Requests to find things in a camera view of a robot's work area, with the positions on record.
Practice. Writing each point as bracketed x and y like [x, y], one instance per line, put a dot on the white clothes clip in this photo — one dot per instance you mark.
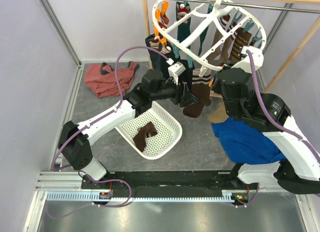
[203, 71]

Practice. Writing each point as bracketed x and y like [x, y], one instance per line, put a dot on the wooden clothes rack frame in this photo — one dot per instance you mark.
[289, 65]

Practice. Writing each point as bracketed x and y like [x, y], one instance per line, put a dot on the navy santa sock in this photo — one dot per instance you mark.
[155, 58]
[169, 54]

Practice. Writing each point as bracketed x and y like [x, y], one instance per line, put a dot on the tan ribbed sock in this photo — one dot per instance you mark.
[219, 116]

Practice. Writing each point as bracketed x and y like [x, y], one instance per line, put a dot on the blue towel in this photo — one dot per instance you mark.
[244, 144]

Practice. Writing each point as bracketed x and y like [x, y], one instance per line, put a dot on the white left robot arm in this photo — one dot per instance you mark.
[76, 139]

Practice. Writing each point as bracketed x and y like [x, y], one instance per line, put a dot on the tan brown-striped sock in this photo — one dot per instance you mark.
[242, 39]

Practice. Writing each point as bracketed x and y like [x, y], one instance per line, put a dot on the teal reindeer sock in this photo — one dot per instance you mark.
[183, 30]

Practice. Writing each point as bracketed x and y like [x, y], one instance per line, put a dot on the white slotted cable duct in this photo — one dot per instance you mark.
[99, 197]

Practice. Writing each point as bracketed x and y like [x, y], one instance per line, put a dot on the teal plain sock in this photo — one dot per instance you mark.
[204, 33]

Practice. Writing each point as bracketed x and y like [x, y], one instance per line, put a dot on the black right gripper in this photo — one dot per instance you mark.
[216, 84]

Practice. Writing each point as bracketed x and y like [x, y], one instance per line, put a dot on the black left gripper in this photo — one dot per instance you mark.
[183, 98]

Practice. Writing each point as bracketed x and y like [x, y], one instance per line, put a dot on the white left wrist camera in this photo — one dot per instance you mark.
[175, 70]

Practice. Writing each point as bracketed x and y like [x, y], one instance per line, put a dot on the brown striped-cuff sock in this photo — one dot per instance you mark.
[144, 132]
[201, 90]

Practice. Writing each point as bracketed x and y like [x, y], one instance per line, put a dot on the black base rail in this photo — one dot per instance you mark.
[180, 183]

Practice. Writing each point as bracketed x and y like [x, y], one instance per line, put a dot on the white perforated laundry basket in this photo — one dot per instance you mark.
[166, 132]

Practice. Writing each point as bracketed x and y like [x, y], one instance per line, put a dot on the white round clip hanger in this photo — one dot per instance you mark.
[230, 19]

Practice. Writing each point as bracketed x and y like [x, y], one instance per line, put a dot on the metal hanging rod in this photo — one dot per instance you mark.
[288, 9]

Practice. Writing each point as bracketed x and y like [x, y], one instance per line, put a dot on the pink red shirt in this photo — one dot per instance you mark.
[101, 79]

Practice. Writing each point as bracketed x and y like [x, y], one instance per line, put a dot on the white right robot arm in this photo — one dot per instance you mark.
[299, 172]

